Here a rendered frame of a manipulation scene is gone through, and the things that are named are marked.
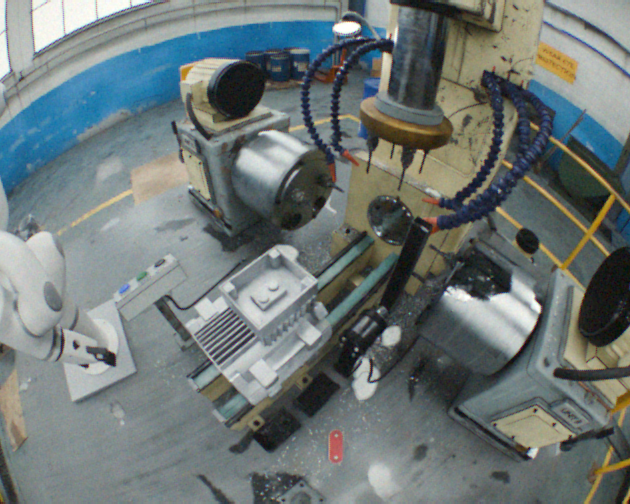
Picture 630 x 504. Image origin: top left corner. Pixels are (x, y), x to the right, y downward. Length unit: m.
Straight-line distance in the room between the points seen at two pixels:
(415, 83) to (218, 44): 5.70
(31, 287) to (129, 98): 5.50
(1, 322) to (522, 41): 1.00
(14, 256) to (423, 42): 0.66
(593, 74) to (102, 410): 6.17
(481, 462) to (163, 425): 0.83
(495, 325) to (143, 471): 0.86
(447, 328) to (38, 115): 6.14
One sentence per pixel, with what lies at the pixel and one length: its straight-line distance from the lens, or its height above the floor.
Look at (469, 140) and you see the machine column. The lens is 0.71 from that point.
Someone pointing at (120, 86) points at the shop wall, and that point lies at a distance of 5.78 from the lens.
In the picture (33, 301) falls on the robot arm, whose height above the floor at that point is 1.28.
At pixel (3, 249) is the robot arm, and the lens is 0.45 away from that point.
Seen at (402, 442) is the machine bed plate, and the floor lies 0.80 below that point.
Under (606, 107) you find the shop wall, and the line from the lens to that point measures 5.56.
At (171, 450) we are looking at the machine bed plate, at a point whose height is 0.80.
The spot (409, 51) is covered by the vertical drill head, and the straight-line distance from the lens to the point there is 0.48.
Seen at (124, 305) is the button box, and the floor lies 1.07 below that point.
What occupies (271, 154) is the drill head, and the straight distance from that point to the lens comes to 0.71.
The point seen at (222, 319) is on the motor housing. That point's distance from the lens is 0.47.
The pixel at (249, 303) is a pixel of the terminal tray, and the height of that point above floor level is 1.11.
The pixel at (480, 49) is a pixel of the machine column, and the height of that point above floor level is 1.50.
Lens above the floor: 1.50
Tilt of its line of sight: 49 degrees down
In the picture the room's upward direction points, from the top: 3 degrees clockwise
